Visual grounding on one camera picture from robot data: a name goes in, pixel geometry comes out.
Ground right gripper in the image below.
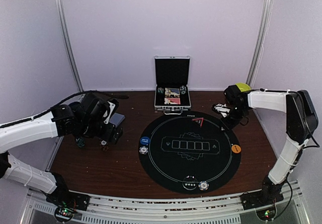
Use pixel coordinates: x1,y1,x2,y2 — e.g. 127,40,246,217
218,105,248,132

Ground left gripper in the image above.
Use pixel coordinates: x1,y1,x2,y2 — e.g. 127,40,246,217
79,120,122,144

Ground orange 100 chip stack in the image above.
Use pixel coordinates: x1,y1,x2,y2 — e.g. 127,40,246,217
100,140,109,151

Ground green 50 chip stack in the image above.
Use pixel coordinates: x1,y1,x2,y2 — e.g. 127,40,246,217
75,137,85,148

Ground blue chip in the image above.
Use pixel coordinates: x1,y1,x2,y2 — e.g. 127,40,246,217
139,146,149,155
198,181,209,191

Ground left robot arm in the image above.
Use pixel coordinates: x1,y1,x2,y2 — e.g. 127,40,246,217
1,93,117,206

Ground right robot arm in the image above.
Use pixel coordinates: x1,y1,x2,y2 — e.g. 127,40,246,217
138,85,318,209

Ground blue-backed card deck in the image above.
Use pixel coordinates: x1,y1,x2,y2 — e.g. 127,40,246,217
109,113,125,127

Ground yellow-green cup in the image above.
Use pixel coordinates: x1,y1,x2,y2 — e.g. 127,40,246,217
235,83,252,92

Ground blue small blind button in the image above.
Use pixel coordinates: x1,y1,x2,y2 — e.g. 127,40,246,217
139,136,150,146

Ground orange big blind button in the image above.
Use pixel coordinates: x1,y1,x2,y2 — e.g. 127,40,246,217
231,144,242,154

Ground chips in case right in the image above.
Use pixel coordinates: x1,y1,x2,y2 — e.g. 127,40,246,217
179,86,187,95

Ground chips in case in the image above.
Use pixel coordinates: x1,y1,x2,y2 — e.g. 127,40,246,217
157,88,165,94
179,86,187,95

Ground card box in case lower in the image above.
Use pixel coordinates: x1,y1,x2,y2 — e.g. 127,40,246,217
165,98,181,105

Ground card box in case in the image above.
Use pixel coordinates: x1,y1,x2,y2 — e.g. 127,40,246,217
165,88,180,95
165,98,181,105

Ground chips in case left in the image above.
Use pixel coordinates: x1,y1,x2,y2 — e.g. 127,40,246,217
157,88,165,94

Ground card box in case upper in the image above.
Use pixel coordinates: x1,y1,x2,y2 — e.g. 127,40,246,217
165,88,180,95

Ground round black poker mat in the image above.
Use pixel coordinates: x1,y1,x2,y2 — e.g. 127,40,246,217
138,111,242,194

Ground aluminium poker case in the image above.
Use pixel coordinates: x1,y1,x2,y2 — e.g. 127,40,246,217
154,56,191,115

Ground clear dealer button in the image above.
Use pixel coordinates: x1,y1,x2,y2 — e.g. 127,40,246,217
182,175,198,191

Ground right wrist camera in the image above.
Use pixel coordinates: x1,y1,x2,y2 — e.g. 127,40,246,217
212,104,231,118

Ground right aluminium frame post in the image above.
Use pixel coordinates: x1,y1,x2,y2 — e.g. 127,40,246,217
247,0,273,87

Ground aluminium frame post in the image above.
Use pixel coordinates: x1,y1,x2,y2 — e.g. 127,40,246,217
247,0,273,87
55,0,84,92

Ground front aluminium rail base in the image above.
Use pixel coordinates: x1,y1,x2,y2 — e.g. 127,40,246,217
20,180,310,224

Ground left aluminium frame post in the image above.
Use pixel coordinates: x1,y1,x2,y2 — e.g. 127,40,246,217
55,0,84,92

